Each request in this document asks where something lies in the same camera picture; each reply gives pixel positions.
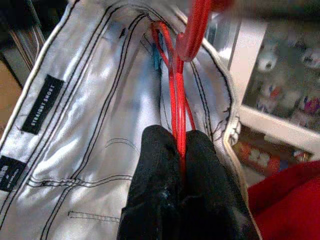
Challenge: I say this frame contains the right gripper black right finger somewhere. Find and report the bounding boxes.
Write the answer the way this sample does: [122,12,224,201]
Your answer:
[179,129,261,240]

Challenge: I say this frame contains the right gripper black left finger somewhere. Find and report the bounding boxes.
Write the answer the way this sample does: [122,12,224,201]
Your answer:
[118,124,183,240]

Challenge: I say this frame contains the red clothes hanger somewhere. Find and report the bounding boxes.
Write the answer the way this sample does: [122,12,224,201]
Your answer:
[149,0,236,181]

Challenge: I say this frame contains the cream denim shorts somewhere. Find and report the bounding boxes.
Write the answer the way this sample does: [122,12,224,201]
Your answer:
[0,0,262,240]

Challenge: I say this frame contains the red polo shirt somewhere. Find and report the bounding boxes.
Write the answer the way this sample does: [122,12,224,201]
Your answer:
[246,159,320,240]

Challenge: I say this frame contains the white glass-door cabinet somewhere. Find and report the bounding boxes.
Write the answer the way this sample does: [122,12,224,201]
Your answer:
[203,12,320,181]

